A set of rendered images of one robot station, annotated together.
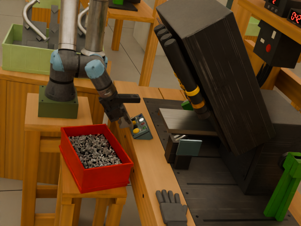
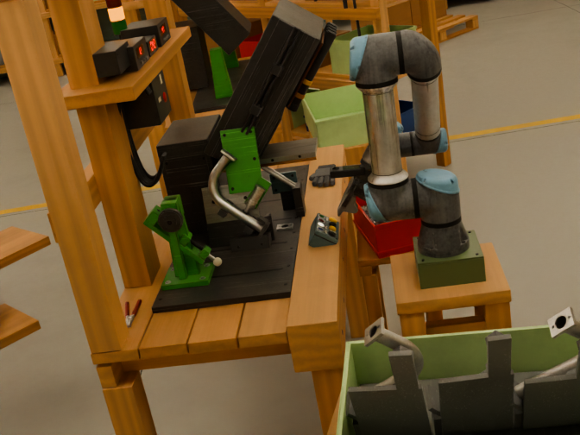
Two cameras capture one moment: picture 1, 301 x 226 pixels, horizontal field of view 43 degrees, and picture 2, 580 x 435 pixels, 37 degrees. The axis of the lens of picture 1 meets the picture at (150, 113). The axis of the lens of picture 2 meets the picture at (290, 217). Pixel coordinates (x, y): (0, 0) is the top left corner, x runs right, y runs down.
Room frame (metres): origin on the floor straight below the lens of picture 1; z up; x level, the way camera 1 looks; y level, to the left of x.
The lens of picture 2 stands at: (3.94, 1.08, 2.04)
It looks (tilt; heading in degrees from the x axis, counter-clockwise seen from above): 22 degrees down; 206
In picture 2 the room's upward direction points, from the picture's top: 10 degrees counter-clockwise
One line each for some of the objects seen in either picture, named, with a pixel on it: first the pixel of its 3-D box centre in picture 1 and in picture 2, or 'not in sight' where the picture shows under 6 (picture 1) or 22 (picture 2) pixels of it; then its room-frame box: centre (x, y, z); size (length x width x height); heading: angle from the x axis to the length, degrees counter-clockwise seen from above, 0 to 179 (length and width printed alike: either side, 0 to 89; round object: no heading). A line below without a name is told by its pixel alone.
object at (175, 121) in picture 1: (208, 123); (261, 155); (1.39, -0.24, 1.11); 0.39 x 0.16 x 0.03; 108
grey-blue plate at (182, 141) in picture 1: (187, 154); (286, 191); (1.36, -0.19, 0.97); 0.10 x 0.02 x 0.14; 108
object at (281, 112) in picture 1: (260, 140); (199, 174); (1.44, -0.47, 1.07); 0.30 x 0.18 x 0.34; 18
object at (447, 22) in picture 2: not in sight; (413, 20); (-5.29, -1.53, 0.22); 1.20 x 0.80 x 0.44; 153
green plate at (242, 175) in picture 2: not in sight; (242, 157); (1.55, -0.23, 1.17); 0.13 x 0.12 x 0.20; 18
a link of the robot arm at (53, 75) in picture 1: (64, 63); (436, 194); (1.71, 0.45, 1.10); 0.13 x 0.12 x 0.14; 108
